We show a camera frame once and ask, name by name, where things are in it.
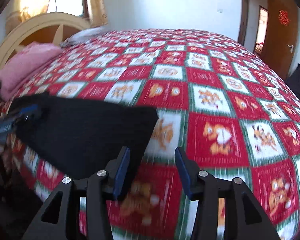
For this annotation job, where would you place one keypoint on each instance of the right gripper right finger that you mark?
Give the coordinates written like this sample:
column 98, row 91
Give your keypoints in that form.
column 244, row 216

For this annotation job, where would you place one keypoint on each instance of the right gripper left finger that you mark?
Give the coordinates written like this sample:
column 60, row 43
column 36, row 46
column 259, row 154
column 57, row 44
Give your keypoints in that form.
column 77, row 209

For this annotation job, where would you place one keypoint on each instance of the black pants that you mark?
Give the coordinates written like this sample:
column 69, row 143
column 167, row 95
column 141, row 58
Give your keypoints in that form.
column 79, row 137

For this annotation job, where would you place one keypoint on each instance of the pink folded blanket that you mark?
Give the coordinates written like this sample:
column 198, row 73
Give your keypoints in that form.
column 24, row 63

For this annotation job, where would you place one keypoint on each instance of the red patchwork cartoon bedspread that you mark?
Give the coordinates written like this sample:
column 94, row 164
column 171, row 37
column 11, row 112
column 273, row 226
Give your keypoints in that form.
column 232, row 114

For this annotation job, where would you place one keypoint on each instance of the cream wooden headboard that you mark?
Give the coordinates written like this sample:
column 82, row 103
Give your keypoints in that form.
column 54, row 27

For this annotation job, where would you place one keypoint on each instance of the striped grey pillow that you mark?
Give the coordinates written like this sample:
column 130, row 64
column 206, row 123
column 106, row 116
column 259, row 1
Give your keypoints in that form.
column 84, row 36

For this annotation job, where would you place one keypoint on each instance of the left yellow curtain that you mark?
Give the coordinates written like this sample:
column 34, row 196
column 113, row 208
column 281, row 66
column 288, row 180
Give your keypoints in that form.
column 22, row 10

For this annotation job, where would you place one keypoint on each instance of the yellow curtain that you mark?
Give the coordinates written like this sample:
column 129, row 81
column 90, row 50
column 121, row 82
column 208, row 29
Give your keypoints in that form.
column 97, row 13
column 22, row 10

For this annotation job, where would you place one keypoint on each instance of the right yellow curtain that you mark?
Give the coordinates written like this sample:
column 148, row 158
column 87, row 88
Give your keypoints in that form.
column 97, row 13

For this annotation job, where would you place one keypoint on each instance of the brown wooden door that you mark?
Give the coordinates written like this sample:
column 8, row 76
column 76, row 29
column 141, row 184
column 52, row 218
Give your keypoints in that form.
column 280, row 40

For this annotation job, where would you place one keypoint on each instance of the red double happiness decoration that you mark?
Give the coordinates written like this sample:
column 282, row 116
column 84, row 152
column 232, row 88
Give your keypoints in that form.
column 283, row 17

